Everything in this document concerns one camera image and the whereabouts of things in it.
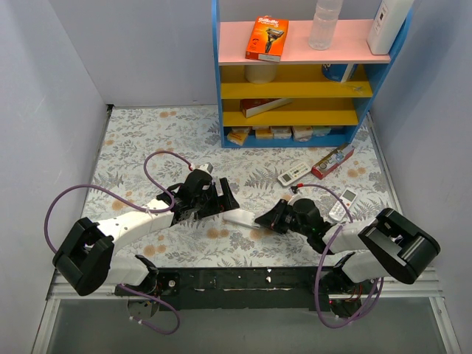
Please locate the white air conditioner remote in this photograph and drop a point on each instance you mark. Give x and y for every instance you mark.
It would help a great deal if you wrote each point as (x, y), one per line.
(294, 174)

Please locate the orange white sponge pack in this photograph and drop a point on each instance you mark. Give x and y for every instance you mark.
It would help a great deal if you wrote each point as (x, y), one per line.
(263, 133)

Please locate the clear plastic bottle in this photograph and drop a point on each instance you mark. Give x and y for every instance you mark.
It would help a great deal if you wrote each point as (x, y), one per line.
(324, 23)

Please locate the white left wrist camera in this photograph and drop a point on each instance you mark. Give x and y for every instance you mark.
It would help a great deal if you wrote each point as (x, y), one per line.
(207, 167)

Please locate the floral table mat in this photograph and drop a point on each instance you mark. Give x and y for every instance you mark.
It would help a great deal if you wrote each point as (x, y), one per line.
(148, 148)

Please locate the blue shelf unit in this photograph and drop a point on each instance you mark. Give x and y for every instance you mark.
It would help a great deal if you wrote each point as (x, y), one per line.
(317, 101)

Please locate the white rectangular device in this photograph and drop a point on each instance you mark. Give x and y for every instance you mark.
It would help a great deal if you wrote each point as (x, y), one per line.
(386, 24)

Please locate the orange razor box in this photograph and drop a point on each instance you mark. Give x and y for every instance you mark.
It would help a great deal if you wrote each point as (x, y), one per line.
(267, 39)

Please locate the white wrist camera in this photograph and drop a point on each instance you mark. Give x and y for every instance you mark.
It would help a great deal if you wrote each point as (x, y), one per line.
(296, 193)
(207, 167)

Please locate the blue white can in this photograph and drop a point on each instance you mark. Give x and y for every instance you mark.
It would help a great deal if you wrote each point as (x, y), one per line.
(339, 73)

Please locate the red white toothpaste box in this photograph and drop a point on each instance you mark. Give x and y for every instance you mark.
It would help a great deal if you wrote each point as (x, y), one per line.
(332, 161)

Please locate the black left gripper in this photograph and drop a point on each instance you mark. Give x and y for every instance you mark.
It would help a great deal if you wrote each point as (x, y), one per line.
(215, 199)

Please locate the white cup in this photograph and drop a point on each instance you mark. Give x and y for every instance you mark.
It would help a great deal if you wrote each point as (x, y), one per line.
(261, 74)

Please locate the red white carton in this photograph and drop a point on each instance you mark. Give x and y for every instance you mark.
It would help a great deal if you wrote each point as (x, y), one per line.
(252, 107)

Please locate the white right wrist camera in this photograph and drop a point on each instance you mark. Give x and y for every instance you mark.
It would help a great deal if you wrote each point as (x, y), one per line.
(296, 193)

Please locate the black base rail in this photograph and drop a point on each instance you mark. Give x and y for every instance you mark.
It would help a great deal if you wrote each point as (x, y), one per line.
(265, 288)

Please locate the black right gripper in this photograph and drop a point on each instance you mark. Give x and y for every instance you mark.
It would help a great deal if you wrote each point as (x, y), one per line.
(282, 215)

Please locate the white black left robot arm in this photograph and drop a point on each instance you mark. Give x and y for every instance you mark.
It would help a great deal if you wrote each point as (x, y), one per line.
(88, 259)

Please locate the yellow sponge pack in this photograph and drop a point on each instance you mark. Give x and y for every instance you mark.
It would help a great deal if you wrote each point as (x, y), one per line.
(237, 138)

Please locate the white remote with display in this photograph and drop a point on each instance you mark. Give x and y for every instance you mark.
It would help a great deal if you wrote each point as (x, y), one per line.
(241, 217)

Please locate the small white remote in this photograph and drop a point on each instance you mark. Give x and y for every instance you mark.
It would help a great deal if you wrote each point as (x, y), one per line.
(340, 208)

